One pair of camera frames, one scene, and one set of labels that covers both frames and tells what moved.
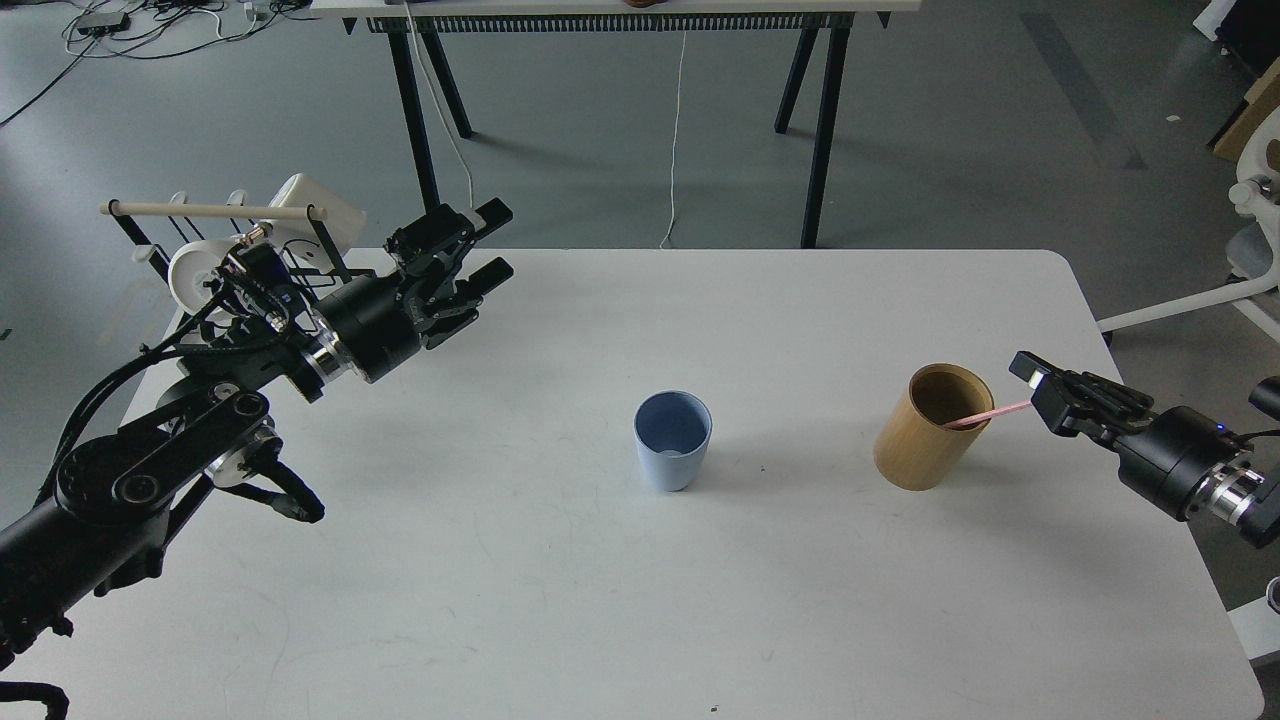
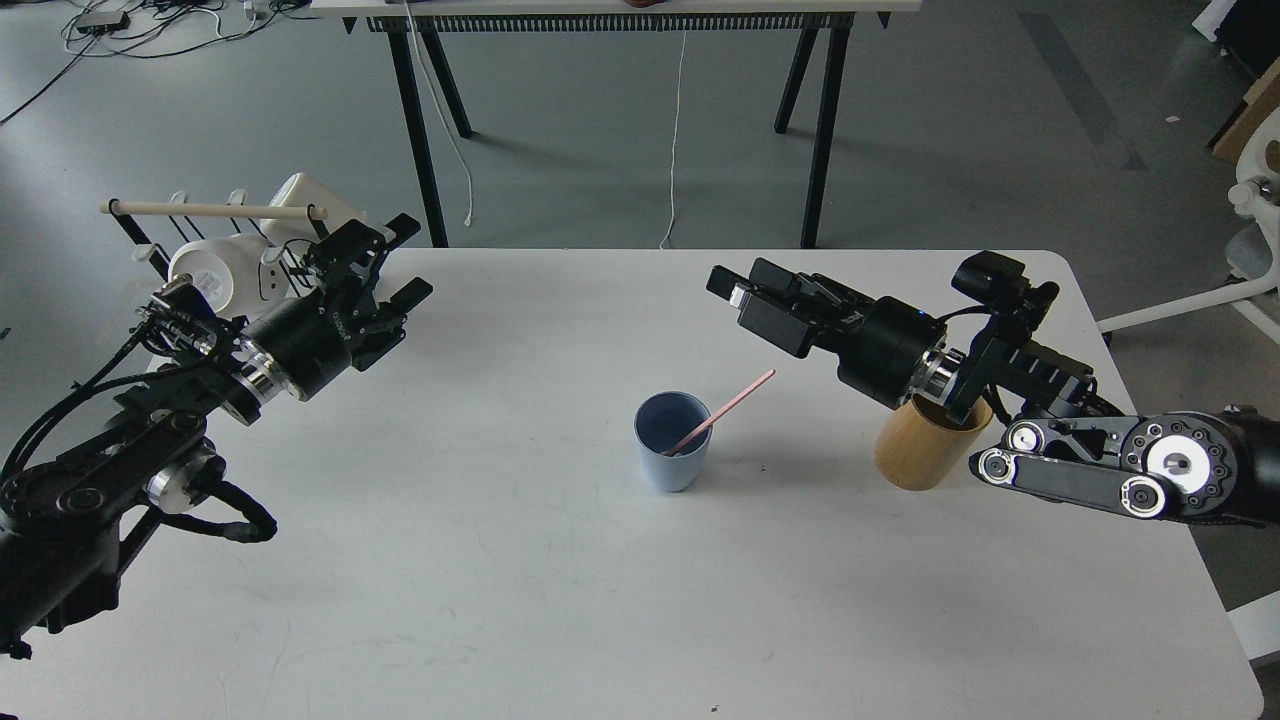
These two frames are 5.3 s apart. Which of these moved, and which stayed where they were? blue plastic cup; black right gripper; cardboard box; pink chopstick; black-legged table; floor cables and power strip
Moved: pink chopstick; black right gripper
Stayed: floor cables and power strip; cardboard box; blue plastic cup; black-legged table
